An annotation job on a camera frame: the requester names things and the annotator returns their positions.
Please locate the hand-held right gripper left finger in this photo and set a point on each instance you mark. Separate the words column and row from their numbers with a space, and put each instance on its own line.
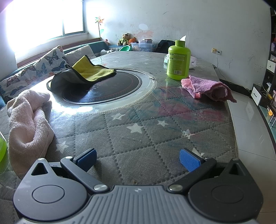
column 87, row 159

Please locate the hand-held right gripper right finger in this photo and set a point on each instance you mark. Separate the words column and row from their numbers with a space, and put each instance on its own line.
column 189, row 160

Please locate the pale pink towel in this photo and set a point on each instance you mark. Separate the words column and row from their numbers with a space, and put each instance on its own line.
column 25, row 120

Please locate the clear pump bottle green liquid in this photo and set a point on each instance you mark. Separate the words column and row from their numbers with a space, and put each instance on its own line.
column 2, row 150

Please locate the pink cloth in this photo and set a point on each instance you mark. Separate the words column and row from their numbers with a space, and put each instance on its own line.
column 207, row 86

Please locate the round black induction cooktop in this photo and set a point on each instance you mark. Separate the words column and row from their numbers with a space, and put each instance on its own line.
column 120, row 86

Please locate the yellow and grey microfiber cloth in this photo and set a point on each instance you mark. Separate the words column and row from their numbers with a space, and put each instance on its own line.
column 94, row 73

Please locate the white tissue pack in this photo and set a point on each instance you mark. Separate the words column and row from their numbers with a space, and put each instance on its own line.
column 193, row 62

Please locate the green plastic bottle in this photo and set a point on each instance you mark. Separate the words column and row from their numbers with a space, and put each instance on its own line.
column 178, row 62

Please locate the long butterfly print cushion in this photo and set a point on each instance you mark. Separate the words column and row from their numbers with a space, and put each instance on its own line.
column 19, row 79

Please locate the beige cushion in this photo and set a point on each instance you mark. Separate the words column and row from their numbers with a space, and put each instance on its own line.
column 79, row 51

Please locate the black and white plush toy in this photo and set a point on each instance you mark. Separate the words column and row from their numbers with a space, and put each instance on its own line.
column 106, row 51

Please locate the blue sofa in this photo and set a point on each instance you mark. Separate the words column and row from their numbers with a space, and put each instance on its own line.
column 99, row 45

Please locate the black backpack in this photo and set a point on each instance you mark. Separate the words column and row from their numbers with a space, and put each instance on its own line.
column 163, row 46

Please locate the green plastic basin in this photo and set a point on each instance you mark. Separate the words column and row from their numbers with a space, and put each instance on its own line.
column 125, row 48

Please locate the dark shelf unit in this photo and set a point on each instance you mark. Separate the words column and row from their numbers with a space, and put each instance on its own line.
column 267, row 71

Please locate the large clear plastic storage box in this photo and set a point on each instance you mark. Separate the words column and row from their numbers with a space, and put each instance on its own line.
column 147, row 46

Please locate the small clear plastic box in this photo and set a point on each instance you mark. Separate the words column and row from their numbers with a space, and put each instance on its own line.
column 134, row 46

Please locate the brown teddy bear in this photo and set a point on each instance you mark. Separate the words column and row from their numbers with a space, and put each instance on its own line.
column 124, row 38

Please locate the orange plush toy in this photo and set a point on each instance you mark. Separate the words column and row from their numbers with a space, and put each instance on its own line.
column 133, row 40

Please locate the window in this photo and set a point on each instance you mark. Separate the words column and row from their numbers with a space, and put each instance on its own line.
column 73, row 25

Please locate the colourful pinwheel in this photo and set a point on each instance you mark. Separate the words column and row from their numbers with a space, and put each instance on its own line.
column 99, row 21

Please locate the wall socket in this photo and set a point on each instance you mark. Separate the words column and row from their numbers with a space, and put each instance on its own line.
column 216, row 51

